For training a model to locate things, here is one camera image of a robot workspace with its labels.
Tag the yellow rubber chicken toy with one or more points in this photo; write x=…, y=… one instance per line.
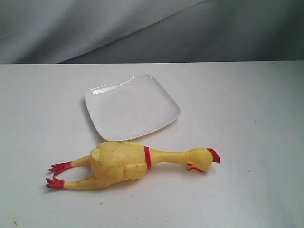
x=114, y=162

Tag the white square plate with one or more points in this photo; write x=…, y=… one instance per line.
x=130, y=109

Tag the grey backdrop cloth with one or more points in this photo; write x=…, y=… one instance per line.
x=150, y=31

